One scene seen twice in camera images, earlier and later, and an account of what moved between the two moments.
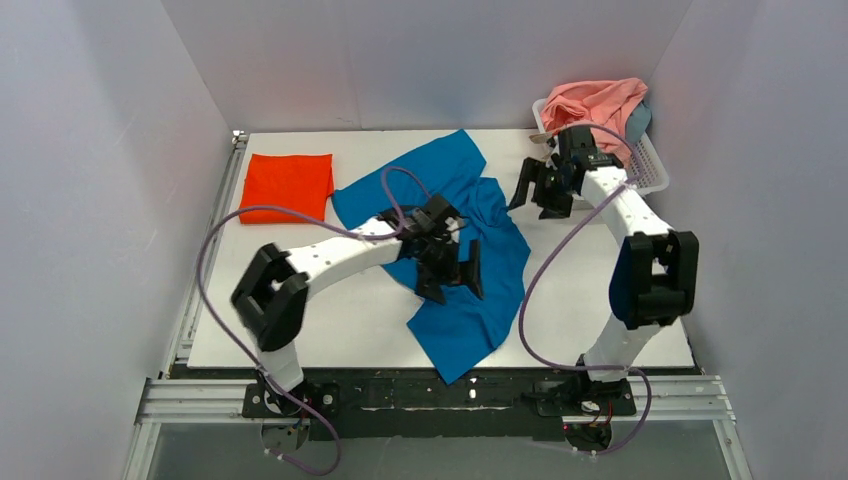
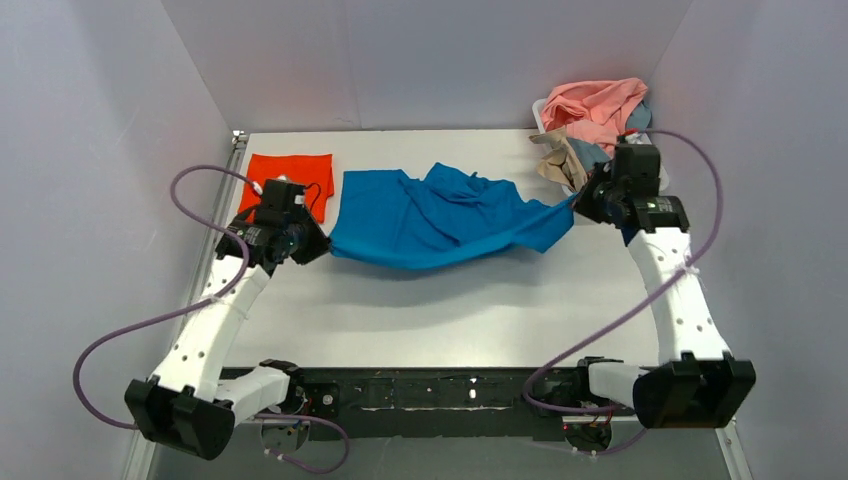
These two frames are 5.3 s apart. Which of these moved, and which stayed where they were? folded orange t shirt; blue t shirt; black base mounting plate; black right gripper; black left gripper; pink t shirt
Moved: black left gripper; black right gripper; blue t shirt
Stayed: folded orange t shirt; pink t shirt; black base mounting plate
